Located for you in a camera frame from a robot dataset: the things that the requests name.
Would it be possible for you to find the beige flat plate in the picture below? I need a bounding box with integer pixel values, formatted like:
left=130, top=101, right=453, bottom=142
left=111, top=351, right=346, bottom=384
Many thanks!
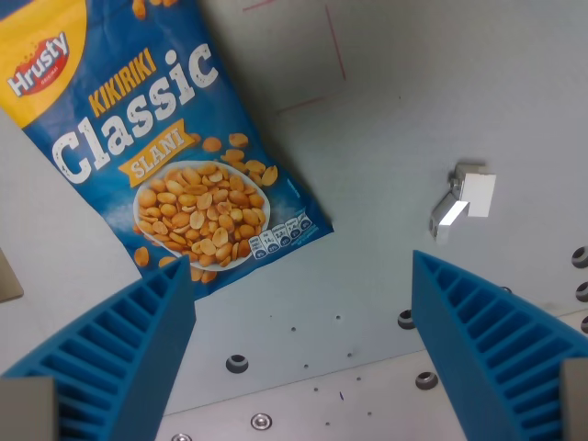
left=0, top=247, right=25, bottom=303

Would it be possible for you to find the blue Hrusty peanut bag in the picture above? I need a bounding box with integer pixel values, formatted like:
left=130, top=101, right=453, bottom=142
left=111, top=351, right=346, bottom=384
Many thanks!
left=0, top=0, right=334, bottom=302

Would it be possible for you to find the white metal bracket block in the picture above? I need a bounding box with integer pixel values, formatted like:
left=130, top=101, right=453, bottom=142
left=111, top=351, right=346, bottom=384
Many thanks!
left=429, top=160, right=498, bottom=243

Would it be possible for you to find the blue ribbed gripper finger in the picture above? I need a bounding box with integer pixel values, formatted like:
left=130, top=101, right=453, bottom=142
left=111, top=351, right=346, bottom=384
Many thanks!
left=0, top=254, right=198, bottom=441
left=411, top=249, right=588, bottom=441

